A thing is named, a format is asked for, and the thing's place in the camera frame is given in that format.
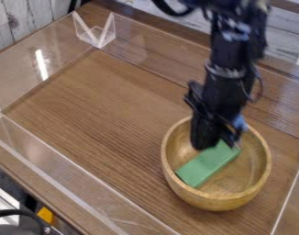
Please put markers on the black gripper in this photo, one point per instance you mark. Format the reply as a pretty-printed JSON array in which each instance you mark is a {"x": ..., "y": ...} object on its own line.
[{"x": 217, "y": 102}]

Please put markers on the brown wooden bowl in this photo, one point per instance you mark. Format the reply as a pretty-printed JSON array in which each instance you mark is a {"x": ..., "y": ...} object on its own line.
[{"x": 218, "y": 179}]

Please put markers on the green rectangular block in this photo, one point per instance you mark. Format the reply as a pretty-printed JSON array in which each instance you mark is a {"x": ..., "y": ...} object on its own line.
[{"x": 202, "y": 167}]

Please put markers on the clear acrylic barrier panel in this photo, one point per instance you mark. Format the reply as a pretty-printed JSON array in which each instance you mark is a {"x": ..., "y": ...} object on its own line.
[{"x": 93, "y": 207}]

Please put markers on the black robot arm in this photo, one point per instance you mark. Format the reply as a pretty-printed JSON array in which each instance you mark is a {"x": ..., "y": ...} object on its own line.
[{"x": 238, "y": 45}]

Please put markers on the clear acrylic corner bracket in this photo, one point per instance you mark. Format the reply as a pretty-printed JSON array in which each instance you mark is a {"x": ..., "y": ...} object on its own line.
[{"x": 95, "y": 36}]

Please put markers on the yellow and black device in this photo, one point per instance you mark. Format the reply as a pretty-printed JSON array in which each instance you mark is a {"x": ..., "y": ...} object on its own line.
[{"x": 54, "y": 221}]

